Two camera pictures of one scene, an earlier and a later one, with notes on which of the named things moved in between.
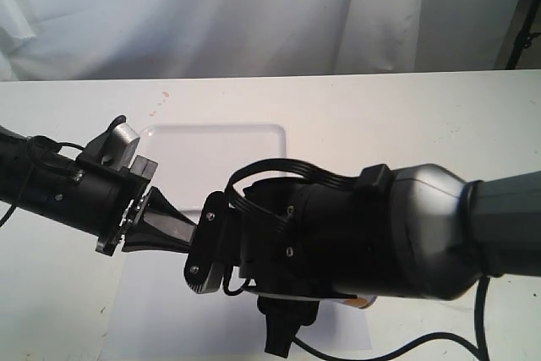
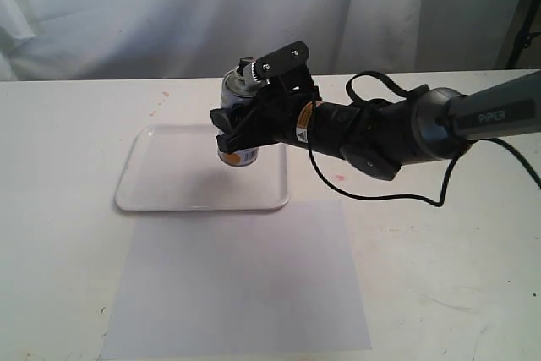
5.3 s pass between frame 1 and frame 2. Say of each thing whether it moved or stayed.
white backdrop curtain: stayed
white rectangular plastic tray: stayed
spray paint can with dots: moved
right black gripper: moved
